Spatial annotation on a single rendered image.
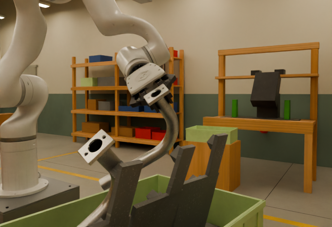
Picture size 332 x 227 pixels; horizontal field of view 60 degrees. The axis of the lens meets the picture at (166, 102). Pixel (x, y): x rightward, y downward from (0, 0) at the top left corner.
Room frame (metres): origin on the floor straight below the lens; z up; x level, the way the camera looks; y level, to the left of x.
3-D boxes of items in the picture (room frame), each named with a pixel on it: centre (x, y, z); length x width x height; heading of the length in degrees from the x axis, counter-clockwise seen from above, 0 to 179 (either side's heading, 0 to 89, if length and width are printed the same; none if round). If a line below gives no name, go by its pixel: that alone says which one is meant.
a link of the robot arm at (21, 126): (1.08, 0.53, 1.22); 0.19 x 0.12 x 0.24; 158
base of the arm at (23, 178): (1.05, 0.54, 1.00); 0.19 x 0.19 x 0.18
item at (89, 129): (6.82, 1.03, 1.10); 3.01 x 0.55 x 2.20; 58
